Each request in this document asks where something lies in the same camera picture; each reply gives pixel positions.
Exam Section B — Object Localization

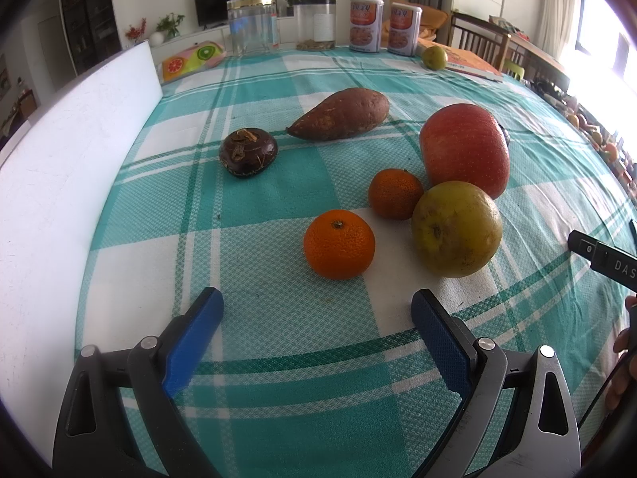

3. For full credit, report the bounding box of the bright orange mandarin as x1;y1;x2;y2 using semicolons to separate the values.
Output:
303;210;376;280

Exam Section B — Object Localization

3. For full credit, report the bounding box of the small yellow-green pear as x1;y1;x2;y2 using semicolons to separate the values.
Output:
422;46;449;71

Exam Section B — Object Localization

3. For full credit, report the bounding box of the small dark orange mandarin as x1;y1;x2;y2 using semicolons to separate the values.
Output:
368;168;425;221

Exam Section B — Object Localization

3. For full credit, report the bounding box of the person's right hand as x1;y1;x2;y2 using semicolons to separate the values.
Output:
604;295;637;411

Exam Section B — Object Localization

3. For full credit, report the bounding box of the row of assorted produce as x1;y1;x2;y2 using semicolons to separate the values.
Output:
562;94;637;185

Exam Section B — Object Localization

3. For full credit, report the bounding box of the white cardboard box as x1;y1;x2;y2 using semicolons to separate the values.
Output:
0;40;164;409

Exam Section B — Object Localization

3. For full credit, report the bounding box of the red apple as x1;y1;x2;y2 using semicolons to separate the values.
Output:
419;103;511;201

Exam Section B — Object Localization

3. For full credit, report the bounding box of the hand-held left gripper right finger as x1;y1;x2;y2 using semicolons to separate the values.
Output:
411;289;582;478

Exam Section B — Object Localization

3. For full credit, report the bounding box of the green leafy potted plant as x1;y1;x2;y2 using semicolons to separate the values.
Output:
156;13;186;39

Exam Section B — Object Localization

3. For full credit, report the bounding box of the fruit-print pouch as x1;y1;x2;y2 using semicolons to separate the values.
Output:
162;42;227;80

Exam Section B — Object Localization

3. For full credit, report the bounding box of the clear plastic jar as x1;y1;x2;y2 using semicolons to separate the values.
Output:
293;0;338;51

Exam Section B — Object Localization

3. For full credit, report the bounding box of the black display cabinet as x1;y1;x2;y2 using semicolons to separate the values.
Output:
59;0;123;75

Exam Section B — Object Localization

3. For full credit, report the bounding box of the white orange-label can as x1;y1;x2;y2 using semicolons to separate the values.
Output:
387;2;424;57
348;0;385;53

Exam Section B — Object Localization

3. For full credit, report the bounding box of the orange book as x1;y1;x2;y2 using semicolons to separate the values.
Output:
417;37;506;83

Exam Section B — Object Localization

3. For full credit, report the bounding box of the black television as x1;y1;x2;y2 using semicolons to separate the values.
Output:
193;0;277;28

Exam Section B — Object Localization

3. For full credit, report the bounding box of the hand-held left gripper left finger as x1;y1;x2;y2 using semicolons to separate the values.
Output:
52;287;225;478

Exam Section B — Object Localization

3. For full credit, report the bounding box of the thin black cable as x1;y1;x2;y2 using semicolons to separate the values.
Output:
578;356;629;429

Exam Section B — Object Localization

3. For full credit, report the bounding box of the clear glass jar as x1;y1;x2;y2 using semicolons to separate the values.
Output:
226;0;277;57

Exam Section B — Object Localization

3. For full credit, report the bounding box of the orange lounge chair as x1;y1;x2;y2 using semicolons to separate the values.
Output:
389;0;451;43

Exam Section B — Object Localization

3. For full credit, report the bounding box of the reddish sweet potato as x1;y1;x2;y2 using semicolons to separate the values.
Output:
285;87;391;141

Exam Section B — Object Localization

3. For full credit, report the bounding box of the dark wooden chair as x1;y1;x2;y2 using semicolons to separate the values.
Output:
450;10;513;68

